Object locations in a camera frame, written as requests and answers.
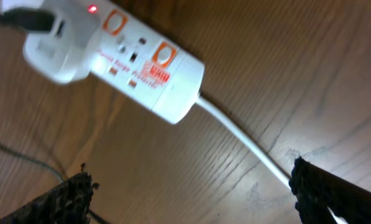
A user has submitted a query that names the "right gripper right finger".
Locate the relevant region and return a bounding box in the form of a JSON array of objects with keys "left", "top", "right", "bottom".
[{"left": 289, "top": 157, "right": 371, "bottom": 224}]

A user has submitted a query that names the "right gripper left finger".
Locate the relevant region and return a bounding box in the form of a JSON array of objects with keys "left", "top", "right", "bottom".
[{"left": 0, "top": 164, "right": 100, "bottom": 224}]

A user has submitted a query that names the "black USB charging cable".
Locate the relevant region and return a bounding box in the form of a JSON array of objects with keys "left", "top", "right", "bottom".
[{"left": 0, "top": 7, "right": 111, "bottom": 224}]

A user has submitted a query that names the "white power strip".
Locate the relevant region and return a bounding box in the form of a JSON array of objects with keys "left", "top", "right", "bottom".
[{"left": 0, "top": 0, "right": 205, "bottom": 124}]

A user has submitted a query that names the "white USB charger plug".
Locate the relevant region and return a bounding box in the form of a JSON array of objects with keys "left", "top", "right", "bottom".
[{"left": 23, "top": 0, "right": 101, "bottom": 84}]

